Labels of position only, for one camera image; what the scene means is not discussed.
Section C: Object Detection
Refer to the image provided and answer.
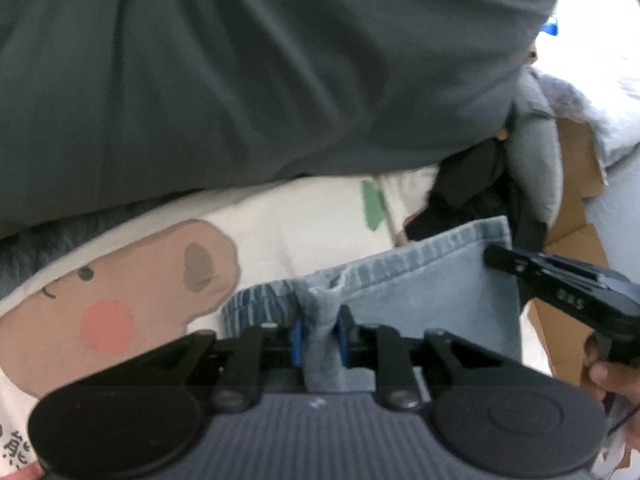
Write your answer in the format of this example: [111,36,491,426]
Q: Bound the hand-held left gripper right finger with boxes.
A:
[334,305,521,411]

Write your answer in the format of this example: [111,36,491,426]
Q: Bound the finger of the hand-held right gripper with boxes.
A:
[484,245,556,281]

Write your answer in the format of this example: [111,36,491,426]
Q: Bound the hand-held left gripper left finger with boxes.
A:
[107,320,305,414]

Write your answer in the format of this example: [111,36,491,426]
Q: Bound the light blue jeans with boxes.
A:
[221,215,524,397]

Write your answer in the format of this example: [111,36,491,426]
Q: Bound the black clothes pile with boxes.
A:
[404,136,550,253]

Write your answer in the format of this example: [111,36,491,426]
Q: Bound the person's right hand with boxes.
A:
[582,337,640,403]

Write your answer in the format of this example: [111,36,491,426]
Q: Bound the brown cardboard sheet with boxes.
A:
[527,117,612,378]

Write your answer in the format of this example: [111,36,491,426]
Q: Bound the grey plastic-wrapped mattress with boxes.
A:
[585,142,640,306]

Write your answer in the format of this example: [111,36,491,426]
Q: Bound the grey neck pillow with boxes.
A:
[500,67,565,227]

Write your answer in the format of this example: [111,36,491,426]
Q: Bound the cream bear print bedsheet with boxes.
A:
[0,165,446,480]

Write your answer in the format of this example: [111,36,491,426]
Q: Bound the white fluffy pillow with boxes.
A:
[530,67,640,166]

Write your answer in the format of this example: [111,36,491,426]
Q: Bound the dark grey duvet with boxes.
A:
[0,0,565,241]

